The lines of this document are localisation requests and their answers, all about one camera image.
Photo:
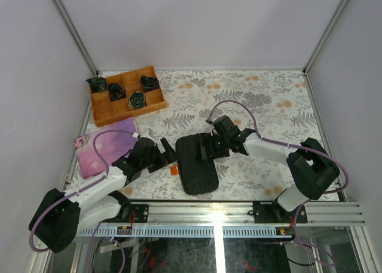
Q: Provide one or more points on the dark rolled tape far left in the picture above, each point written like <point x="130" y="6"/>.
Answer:
<point x="97" y="84"/>

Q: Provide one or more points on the black plastic tool case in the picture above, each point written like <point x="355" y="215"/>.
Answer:
<point x="195" y="164"/>

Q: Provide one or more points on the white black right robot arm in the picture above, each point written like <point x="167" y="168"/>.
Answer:
<point x="311" y="168"/>

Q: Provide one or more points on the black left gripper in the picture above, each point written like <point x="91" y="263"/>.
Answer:
<point x="171" y="155"/>

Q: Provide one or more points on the black rolled tape right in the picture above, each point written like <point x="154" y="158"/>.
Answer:
<point x="149" y="83"/>

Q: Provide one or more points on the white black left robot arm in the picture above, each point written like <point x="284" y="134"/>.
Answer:
<point x="61" y="215"/>

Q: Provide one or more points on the black orange rolled tape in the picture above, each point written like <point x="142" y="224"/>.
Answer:
<point x="116" y="92"/>

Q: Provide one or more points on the aluminium front rail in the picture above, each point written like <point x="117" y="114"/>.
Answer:
<point x="319" y="213"/>

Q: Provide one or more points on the purple cloth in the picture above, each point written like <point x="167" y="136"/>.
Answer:
<point x="112" y="142"/>

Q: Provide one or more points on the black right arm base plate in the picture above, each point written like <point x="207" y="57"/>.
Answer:
<point x="265" y="212"/>

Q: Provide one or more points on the orange wooden compartment tray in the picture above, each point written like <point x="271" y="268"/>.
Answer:
<point x="106" y="112"/>

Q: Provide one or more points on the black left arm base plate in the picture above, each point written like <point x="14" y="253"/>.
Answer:
<point x="135" y="213"/>

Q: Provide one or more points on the orange case latch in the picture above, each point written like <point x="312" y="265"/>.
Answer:
<point x="174" y="170"/>

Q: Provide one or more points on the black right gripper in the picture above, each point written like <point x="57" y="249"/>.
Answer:
<point x="214" y="153"/>

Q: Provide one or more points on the grey slotted cable duct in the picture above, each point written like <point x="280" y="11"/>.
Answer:
<point x="183" y="231"/>

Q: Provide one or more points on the blue yellow rolled tape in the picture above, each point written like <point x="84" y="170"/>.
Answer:
<point x="137" y="101"/>

